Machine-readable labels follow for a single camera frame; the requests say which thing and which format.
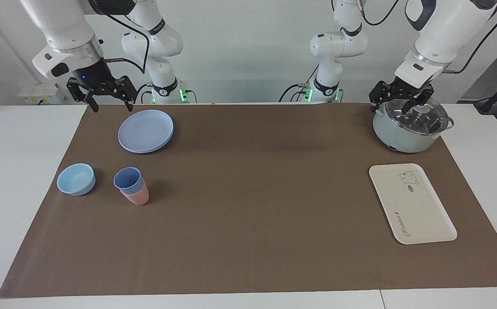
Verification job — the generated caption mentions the pink plastic cup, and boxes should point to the pink plastic cup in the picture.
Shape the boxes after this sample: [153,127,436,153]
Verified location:
[120,179,150,206]

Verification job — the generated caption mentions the pale green cooking pot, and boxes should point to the pale green cooking pot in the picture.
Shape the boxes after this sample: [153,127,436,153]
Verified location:
[373,101,455,154]

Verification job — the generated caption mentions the blue plastic plate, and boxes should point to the blue plastic plate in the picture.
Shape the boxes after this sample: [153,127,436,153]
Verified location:
[122,129,175,155]
[118,109,174,153]

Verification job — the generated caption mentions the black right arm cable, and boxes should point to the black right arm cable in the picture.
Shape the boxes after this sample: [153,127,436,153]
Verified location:
[103,13,151,74]

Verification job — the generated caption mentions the blue plastic cup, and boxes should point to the blue plastic cup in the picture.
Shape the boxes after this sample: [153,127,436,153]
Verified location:
[113,167,145,194]

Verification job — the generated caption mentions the cream tray with bear print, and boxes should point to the cream tray with bear print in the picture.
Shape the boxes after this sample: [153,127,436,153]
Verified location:
[369,163,458,245]

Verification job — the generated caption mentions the light blue bowl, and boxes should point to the light blue bowl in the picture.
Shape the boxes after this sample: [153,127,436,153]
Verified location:
[57,163,96,196]

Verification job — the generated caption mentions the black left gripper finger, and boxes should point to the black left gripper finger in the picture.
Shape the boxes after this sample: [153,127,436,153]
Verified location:
[369,82,393,113]
[402,88,434,116]

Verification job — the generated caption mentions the glass pot lid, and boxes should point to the glass pot lid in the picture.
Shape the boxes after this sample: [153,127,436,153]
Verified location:
[384,98,450,136]

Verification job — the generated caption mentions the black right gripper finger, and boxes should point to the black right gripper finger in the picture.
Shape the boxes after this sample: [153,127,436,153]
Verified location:
[67,79,100,113]
[113,76,137,111]

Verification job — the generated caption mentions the black right base cable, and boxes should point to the black right base cable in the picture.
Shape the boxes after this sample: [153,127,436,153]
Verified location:
[134,83,154,104]

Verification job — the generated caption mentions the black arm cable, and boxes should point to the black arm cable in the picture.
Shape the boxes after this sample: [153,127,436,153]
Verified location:
[103,13,151,74]
[358,0,497,74]

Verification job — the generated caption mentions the black base cable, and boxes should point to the black base cable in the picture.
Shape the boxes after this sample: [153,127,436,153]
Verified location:
[279,64,320,103]
[134,83,154,104]

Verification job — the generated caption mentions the black left base cable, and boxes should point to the black left base cable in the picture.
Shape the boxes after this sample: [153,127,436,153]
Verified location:
[279,64,320,103]

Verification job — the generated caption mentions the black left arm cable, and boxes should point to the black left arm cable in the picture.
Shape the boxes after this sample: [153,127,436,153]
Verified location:
[358,0,497,74]

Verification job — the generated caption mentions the brown table mat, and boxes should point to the brown table mat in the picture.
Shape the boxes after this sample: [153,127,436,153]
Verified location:
[0,103,497,298]

